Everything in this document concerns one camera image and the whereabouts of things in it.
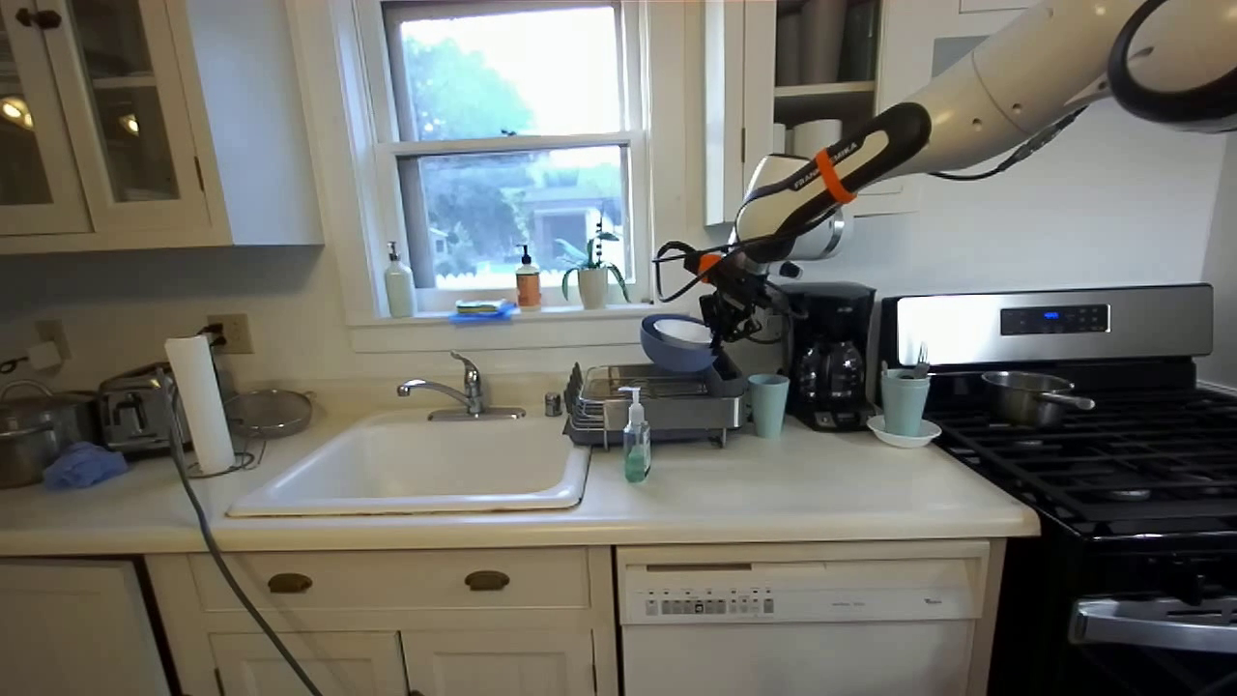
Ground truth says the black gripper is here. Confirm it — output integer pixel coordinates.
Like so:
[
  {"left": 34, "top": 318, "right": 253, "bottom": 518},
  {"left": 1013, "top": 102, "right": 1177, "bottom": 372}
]
[{"left": 691, "top": 248, "right": 789, "bottom": 388}]

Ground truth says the purple bowl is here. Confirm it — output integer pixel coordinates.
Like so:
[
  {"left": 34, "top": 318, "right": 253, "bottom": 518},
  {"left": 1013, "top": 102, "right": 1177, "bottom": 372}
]
[{"left": 639, "top": 310, "right": 728, "bottom": 381}]

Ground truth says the grey dish rack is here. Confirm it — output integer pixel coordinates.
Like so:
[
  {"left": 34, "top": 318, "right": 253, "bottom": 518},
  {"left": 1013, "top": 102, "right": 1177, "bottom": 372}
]
[{"left": 560, "top": 344, "right": 755, "bottom": 451}]

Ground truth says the teal cup without saucer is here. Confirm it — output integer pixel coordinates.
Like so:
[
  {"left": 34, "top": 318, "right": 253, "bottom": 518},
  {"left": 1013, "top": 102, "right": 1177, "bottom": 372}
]
[{"left": 745, "top": 372, "right": 792, "bottom": 441}]

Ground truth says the black coffee maker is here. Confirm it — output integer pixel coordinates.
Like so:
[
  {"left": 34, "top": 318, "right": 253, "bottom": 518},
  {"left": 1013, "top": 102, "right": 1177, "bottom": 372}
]
[{"left": 768, "top": 279, "right": 882, "bottom": 434}]

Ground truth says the clear green soap dispenser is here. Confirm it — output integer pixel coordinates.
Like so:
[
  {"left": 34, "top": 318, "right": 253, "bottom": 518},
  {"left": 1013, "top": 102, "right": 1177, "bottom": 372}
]
[{"left": 620, "top": 381, "right": 658, "bottom": 488}]

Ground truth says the white pot with plant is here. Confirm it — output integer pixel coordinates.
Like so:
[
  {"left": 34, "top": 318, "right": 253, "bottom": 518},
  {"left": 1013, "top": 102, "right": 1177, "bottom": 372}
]
[{"left": 558, "top": 221, "right": 639, "bottom": 314}]

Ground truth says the teal cup with saucer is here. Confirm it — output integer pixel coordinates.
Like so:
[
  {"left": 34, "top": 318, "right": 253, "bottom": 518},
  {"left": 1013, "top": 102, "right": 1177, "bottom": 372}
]
[{"left": 877, "top": 362, "right": 937, "bottom": 441}]

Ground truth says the white saucer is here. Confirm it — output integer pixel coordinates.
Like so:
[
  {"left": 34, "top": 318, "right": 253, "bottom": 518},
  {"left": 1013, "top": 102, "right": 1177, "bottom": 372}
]
[{"left": 864, "top": 410, "right": 949, "bottom": 451}]

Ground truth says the orange soap bottle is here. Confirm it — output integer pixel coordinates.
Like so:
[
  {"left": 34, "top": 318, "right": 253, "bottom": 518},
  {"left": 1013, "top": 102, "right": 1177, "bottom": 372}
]
[{"left": 511, "top": 241, "right": 548, "bottom": 314}]

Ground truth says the white mug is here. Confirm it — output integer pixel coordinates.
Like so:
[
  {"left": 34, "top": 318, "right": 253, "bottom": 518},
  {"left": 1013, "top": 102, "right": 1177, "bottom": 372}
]
[{"left": 786, "top": 114, "right": 847, "bottom": 161}]

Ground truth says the blue sponge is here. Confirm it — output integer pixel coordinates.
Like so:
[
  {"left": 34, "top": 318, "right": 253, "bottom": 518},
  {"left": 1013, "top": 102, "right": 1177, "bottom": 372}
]
[{"left": 448, "top": 294, "right": 522, "bottom": 327}]

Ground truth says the chrome faucet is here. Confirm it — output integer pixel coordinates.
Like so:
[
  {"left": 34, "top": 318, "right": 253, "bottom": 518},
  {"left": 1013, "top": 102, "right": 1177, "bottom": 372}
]
[{"left": 395, "top": 346, "right": 531, "bottom": 425}]

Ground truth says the white dishwasher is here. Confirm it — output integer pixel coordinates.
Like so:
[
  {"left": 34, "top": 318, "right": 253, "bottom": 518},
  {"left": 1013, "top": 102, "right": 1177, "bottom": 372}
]
[{"left": 610, "top": 537, "right": 998, "bottom": 696}]

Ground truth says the white sink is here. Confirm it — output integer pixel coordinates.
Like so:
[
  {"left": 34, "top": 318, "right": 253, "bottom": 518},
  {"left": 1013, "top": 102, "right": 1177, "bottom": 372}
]
[{"left": 225, "top": 410, "right": 594, "bottom": 523}]

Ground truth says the white bottle with pump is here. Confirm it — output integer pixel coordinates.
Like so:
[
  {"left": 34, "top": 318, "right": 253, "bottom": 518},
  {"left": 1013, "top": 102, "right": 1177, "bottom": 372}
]
[{"left": 380, "top": 237, "right": 420, "bottom": 326}]

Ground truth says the black steel gas stove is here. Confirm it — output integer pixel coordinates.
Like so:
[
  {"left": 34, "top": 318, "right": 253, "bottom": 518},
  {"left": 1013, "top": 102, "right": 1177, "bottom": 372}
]
[{"left": 877, "top": 281, "right": 1237, "bottom": 696}]

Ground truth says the glass lid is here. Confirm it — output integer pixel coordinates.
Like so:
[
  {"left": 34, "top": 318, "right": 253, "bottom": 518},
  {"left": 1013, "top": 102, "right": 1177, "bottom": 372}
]
[{"left": 228, "top": 381, "right": 319, "bottom": 443}]

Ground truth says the white base cabinet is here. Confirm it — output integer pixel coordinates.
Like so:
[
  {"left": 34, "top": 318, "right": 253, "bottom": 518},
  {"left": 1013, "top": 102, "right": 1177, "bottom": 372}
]
[{"left": 0, "top": 545, "right": 623, "bottom": 696}]

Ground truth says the white paper towel roll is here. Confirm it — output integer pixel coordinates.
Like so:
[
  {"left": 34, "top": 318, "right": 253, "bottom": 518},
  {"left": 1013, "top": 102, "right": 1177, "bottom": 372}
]
[{"left": 159, "top": 331, "right": 244, "bottom": 480}]

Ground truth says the silver toaster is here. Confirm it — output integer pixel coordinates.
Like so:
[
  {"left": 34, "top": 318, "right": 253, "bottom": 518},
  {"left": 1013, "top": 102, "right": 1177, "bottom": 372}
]
[{"left": 94, "top": 362, "right": 181, "bottom": 460}]

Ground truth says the blue cloth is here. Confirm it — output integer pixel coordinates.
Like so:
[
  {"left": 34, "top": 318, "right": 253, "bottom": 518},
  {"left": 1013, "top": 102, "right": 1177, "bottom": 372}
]
[{"left": 38, "top": 437, "right": 132, "bottom": 493}]

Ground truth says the dark metal pot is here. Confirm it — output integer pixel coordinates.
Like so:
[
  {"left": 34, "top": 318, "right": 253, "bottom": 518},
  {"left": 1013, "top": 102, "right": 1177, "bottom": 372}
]
[{"left": 0, "top": 392, "right": 106, "bottom": 492}]

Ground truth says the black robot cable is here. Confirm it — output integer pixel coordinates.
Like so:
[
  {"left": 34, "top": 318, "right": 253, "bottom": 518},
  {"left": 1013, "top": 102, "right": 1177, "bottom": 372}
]
[{"left": 651, "top": 237, "right": 728, "bottom": 310}]

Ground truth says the white narrow wall cabinet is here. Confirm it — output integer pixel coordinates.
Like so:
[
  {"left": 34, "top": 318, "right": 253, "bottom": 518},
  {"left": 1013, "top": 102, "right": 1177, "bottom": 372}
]
[{"left": 699, "top": 0, "right": 937, "bottom": 228}]

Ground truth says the white window frame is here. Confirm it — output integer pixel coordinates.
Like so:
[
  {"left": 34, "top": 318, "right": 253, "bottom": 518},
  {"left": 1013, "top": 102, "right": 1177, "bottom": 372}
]
[{"left": 283, "top": 0, "right": 708, "bottom": 355}]

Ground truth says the steel pot with handle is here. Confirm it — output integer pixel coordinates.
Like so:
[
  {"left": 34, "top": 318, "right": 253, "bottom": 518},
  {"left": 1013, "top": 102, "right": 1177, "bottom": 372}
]
[{"left": 977, "top": 368, "right": 1103, "bottom": 429}]

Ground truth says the wall outlet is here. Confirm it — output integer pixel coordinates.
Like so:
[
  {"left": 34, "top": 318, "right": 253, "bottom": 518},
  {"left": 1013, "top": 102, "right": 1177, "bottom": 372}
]
[{"left": 208, "top": 310, "right": 257, "bottom": 358}]

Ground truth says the black power cable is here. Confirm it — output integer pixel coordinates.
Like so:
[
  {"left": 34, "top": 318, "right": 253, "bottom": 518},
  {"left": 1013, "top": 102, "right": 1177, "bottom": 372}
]
[{"left": 154, "top": 372, "right": 329, "bottom": 696}]

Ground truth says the white glass-door wall cabinet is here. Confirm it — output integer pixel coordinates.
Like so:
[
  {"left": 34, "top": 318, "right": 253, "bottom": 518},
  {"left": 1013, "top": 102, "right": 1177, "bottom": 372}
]
[{"left": 0, "top": 0, "right": 324, "bottom": 259}]

